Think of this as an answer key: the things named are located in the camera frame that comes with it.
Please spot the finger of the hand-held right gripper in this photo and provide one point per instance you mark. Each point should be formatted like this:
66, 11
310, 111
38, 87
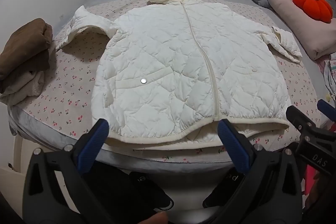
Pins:
326, 108
299, 119

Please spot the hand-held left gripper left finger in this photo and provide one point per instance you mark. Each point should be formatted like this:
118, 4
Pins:
92, 142

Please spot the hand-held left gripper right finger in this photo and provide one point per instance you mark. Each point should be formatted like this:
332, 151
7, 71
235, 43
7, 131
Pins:
233, 145

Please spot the white quilted hooded jacket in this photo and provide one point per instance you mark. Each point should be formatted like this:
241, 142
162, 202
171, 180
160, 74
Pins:
170, 56

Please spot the person's right hand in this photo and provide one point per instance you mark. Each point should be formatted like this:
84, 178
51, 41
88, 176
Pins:
321, 190

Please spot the person's left hand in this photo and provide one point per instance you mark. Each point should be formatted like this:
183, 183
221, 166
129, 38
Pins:
155, 219

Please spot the pink cloth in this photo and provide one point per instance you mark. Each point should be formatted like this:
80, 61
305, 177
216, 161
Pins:
309, 176

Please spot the patterned light garment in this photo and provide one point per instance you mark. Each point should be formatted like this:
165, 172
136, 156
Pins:
330, 74

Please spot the black slipper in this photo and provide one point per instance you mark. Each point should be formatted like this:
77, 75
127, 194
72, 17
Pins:
131, 192
225, 192

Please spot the cherry print bed sheet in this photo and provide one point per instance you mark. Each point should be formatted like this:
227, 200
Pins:
71, 87

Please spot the pink pillow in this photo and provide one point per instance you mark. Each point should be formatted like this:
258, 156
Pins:
302, 27

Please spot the cream folded garment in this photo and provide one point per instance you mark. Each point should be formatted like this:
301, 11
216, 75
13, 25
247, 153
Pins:
21, 88

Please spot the orange pumpkin plush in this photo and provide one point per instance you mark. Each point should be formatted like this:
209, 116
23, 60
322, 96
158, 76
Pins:
312, 7

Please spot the brown folded garment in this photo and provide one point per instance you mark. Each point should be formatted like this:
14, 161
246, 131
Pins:
23, 48

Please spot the white bed frame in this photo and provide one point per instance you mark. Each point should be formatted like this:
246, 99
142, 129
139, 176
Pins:
19, 150

